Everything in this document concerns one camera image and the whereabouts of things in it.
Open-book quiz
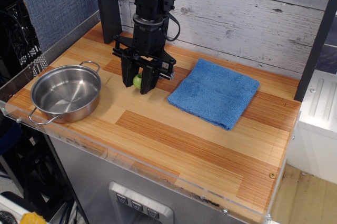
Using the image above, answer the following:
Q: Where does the clear acrylic guard rail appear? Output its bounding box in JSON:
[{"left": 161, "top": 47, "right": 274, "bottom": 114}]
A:
[{"left": 1, "top": 24, "right": 300, "bottom": 223}]

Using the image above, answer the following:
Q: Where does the steel pot with handles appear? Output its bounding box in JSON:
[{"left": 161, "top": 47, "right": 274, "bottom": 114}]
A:
[{"left": 28, "top": 60, "right": 102, "bottom": 125}]

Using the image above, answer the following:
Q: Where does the dark grey left post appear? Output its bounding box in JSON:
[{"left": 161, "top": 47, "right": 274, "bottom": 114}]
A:
[{"left": 97, "top": 0, "right": 122, "bottom": 44}]

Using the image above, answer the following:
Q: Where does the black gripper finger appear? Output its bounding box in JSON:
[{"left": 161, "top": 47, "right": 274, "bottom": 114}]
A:
[
  {"left": 121, "top": 55, "right": 139, "bottom": 87},
  {"left": 140, "top": 66, "right": 160, "bottom": 95}
]

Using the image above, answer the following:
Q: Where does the green handled grey spatula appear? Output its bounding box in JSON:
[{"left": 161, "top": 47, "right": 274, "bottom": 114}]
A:
[{"left": 133, "top": 73, "right": 142, "bottom": 89}]

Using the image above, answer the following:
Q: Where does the black crate with cables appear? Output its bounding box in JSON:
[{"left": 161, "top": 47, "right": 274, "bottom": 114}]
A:
[{"left": 1, "top": 0, "right": 42, "bottom": 86}]

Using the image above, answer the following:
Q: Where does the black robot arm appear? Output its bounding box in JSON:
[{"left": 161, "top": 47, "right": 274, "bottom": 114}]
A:
[{"left": 113, "top": 0, "right": 176, "bottom": 94}]

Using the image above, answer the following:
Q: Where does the white appliance on right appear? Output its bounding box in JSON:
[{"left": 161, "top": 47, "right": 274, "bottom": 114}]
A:
[{"left": 286, "top": 70, "right": 336, "bottom": 183}]

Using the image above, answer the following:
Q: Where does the grey toy kitchen cabinet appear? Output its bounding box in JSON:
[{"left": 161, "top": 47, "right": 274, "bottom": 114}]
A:
[{"left": 48, "top": 137, "right": 253, "bottom": 224}]

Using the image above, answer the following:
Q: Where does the silver button panel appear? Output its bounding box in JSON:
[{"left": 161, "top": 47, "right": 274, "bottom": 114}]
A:
[{"left": 108, "top": 181, "right": 174, "bottom": 223}]

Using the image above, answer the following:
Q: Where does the dark grey right post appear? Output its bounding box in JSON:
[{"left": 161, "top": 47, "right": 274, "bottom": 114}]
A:
[{"left": 294, "top": 0, "right": 336, "bottom": 102}]

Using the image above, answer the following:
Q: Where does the dark grey post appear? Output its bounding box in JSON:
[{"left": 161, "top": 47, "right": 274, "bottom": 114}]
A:
[
  {"left": 294, "top": 0, "right": 336, "bottom": 102},
  {"left": 97, "top": 0, "right": 122, "bottom": 44}
]

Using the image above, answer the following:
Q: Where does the yellow black object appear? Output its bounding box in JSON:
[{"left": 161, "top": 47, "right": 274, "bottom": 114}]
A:
[{"left": 20, "top": 212, "right": 47, "bottom": 224}]

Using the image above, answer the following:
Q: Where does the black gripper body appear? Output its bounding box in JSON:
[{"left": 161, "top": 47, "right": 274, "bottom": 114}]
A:
[{"left": 113, "top": 15, "right": 176, "bottom": 80}]

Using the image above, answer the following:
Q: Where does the blue cloth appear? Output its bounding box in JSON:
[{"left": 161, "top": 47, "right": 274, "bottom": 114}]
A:
[{"left": 167, "top": 58, "right": 260, "bottom": 130}]

